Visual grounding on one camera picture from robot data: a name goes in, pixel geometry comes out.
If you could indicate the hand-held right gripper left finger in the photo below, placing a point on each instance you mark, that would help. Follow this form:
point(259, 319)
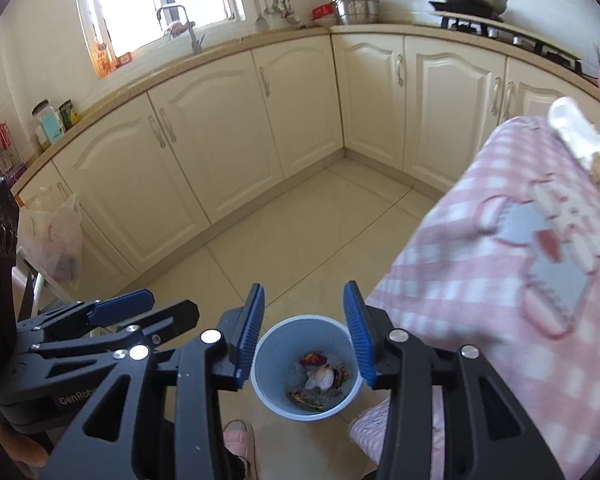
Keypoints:
point(250, 335)

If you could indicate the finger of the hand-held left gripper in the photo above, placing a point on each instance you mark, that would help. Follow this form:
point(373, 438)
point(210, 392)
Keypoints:
point(175, 315)
point(120, 305)

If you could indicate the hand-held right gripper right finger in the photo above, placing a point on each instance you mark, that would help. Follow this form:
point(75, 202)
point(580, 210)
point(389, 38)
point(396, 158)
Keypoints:
point(357, 335)

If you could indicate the blue trash bin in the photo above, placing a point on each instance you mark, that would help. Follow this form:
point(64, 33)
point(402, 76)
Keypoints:
point(277, 350)

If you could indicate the dark snack wrapper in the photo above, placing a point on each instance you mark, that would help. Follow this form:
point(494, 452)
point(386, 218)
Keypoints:
point(341, 375)

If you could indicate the red yellow wrapper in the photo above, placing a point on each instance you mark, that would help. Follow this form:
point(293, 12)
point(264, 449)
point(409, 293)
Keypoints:
point(314, 358)

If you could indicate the pink white plastic wrapper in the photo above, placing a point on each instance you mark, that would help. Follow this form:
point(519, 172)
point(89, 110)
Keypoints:
point(322, 377)

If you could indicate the gold snack bag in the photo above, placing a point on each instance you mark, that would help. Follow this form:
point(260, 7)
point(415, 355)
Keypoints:
point(305, 401)

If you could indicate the white tissue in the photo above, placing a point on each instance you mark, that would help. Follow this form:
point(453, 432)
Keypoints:
point(575, 125)

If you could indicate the translucent plastic bag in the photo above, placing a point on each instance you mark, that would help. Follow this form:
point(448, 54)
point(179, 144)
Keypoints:
point(50, 245)

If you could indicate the pink slipper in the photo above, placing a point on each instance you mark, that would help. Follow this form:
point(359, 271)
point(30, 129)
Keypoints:
point(240, 440)

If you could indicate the pink checkered tablecloth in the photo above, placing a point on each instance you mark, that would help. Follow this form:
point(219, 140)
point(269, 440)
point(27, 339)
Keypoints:
point(455, 260)

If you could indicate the green jar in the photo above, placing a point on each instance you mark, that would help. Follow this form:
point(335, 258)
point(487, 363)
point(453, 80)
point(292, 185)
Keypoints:
point(69, 114)

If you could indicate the cream base cabinets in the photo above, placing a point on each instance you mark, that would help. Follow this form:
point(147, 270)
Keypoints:
point(220, 120)

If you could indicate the orange bottle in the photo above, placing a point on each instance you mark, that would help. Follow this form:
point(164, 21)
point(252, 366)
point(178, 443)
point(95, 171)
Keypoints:
point(102, 55)

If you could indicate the small red cup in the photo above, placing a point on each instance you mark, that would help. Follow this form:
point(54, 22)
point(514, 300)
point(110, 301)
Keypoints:
point(124, 59)

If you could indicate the steel faucet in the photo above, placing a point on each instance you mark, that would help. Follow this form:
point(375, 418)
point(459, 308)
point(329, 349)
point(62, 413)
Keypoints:
point(187, 30)

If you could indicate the kitchen window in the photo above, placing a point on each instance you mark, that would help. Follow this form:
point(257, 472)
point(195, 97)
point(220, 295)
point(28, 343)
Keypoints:
point(155, 5)

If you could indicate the steel spatula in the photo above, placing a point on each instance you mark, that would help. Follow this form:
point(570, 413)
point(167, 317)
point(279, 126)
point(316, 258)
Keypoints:
point(260, 17)

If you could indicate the white bowl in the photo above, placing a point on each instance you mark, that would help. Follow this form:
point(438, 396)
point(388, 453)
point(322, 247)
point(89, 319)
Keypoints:
point(325, 22)

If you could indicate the steel slotted spoon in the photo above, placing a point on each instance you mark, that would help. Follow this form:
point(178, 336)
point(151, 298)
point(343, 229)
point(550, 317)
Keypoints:
point(290, 12)

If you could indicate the steel steamer pot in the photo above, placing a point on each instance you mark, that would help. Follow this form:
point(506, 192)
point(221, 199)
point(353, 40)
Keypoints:
point(355, 7)

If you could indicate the black gas hob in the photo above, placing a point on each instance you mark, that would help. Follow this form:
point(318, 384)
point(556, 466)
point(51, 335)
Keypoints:
point(520, 40)

